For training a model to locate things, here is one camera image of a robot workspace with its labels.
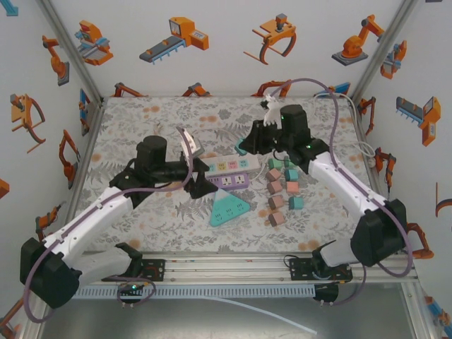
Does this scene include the long white power strip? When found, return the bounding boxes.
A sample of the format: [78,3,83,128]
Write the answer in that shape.
[202,154,261,174]

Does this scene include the purple power strip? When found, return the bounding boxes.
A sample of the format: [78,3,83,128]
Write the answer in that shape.
[207,172,251,189]

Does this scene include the teal triangular power strip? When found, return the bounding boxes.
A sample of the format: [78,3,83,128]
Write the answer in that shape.
[208,186,251,227]

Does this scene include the floral tablecloth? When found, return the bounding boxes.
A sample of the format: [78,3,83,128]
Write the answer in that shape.
[72,95,395,254]

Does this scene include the black controller board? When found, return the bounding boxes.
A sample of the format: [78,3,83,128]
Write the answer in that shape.
[117,281,156,309]
[312,282,340,307]

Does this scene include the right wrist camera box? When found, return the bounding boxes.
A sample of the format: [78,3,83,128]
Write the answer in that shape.
[260,92,283,127]

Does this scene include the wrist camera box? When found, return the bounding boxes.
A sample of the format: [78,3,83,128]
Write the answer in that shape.
[179,127,206,160]
[260,92,283,127]

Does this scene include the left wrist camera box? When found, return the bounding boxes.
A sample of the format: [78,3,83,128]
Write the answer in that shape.
[179,127,206,160]

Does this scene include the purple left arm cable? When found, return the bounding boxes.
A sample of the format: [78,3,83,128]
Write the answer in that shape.
[23,126,194,324]

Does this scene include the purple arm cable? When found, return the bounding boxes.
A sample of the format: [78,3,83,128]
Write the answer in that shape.
[23,126,194,324]
[270,78,413,307]

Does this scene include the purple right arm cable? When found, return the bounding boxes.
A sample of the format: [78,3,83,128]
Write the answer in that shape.
[270,78,413,307]

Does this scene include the aluminium side rail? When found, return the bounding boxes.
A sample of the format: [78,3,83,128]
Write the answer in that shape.
[52,97,106,256]
[351,97,402,255]

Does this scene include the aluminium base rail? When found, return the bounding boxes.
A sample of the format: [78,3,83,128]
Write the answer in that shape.
[35,251,418,286]

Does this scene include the white slotted cable duct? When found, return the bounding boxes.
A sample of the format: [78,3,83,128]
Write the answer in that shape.
[76,285,316,298]

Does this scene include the aluminium frame post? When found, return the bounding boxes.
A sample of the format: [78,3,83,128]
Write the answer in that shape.
[35,0,104,102]
[351,0,420,102]

